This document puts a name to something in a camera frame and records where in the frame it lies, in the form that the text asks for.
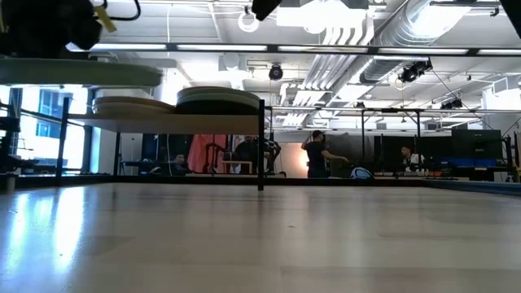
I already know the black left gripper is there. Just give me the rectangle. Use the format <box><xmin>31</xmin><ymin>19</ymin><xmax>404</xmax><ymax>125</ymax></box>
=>
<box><xmin>0</xmin><ymin>0</ymin><xmax>103</xmax><ymax>58</ymax></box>

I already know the sage green plate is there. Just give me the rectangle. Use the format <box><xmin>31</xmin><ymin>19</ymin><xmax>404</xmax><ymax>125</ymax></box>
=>
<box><xmin>0</xmin><ymin>58</ymin><xmax>164</xmax><ymax>87</ymax></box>

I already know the pink plate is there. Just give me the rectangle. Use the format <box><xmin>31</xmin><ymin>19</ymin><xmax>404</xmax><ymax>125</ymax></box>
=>
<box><xmin>175</xmin><ymin>89</ymin><xmax>261</xmax><ymax>103</ymax></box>

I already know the black ribbed plate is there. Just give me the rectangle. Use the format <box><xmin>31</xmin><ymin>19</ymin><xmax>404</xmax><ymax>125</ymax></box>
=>
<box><xmin>176</xmin><ymin>102</ymin><xmax>261</xmax><ymax>116</ymax></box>

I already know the cream white plate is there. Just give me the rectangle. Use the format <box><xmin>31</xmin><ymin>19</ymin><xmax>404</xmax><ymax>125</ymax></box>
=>
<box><xmin>92</xmin><ymin>101</ymin><xmax>177</xmax><ymax>116</ymax></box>

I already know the large glass window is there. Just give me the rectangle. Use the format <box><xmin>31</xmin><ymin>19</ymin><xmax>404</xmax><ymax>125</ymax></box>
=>
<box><xmin>7</xmin><ymin>87</ymin><xmax>94</xmax><ymax>172</ymax></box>

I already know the person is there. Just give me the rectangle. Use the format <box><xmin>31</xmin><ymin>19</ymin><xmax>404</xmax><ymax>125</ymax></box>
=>
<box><xmin>300</xmin><ymin>129</ymin><xmax>350</xmax><ymax>179</ymax></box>
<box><xmin>231</xmin><ymin>136</ymin><xmax>261</xmax><ymax>176</ymax></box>
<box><xmin>164</xmin><ymin>153</ymin><xmax>190</xmax><ymax>177</ymax></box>
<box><xmin>399</xmin><ymin>146</ymin><xmax>427</xmax><ymax>174</ymax></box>

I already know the orange hanging cloth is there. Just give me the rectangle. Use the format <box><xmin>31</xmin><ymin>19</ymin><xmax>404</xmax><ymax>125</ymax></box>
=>
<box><xmin>186</xmin><ymin>133</ymin><xmax>228</xmax><ymax>174</ymax></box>

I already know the blue white bag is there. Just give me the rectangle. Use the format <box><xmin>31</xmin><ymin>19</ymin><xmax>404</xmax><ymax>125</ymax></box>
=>
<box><xmin>349</xmin><ymin>166</ymin><xmax>374</xmax><ymax>180</ymax></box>

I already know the black background monitor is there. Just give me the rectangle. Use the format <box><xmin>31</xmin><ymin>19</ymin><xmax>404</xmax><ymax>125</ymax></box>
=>
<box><xmin>450</xmin><ymin>129</ymin><xmax>504</xmax><ymax>160</ymax></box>

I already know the yellow cable tag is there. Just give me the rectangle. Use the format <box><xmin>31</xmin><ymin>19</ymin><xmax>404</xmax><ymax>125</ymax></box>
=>
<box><xmin>94</xmin><ymin>4</ymin><xmax>118</xmax><ymax>33</ymax></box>

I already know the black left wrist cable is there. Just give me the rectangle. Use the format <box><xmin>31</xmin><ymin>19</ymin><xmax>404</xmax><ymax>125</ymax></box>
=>
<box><xmin>103</xmin><ymin>0</ymin><xmax>142</xmax><ymax>22</ymax></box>

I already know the black wire dish rack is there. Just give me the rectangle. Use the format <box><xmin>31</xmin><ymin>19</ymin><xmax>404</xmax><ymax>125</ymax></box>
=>
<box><xmin>56</xmin><ymin>97</ymin><xmax>268</xmax><ymax>192</ymax></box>

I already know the black background rig frame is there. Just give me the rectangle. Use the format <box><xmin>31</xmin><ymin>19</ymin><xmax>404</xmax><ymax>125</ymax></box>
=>
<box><xmin>268</xmin><ymin>106</ymin><xmax>521</xmax><ymax>180</ymax></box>

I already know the black aluminium rig frame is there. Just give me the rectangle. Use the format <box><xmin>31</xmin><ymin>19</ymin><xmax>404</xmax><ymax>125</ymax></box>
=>
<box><xmin>0</xmin><ymin>40</ymin><xmax>521</xmax><ymax>196</ymax></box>

